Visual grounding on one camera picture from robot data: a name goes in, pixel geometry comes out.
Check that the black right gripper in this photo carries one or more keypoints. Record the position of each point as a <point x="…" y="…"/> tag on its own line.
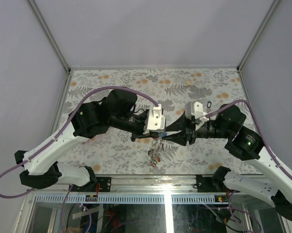
<point x="187" y="128"/>

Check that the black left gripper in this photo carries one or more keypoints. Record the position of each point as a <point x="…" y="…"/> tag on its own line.
<point x="141" y="135"/>

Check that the large metal keyring with keys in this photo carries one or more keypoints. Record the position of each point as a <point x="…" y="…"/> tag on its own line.
<point x="156" y="149"/>

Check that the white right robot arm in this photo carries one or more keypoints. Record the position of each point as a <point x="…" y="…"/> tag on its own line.
<point x="244" y="144"/>

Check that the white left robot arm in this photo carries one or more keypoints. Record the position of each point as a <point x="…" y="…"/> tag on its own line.
<point x="42" y="168"/>

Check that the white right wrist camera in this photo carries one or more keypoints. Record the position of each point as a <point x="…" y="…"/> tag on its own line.
<point x="195" y="111"/>

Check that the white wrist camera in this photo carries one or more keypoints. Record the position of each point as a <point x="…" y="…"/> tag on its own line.
<point x="155" y="121"/>
<point x="195" y="111"/>

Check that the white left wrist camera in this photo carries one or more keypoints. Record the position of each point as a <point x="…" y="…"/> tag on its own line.
<point x="155" y="121"/>

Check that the aluminium front rail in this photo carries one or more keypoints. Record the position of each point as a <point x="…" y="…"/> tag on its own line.
<point x="141" y="189"/>

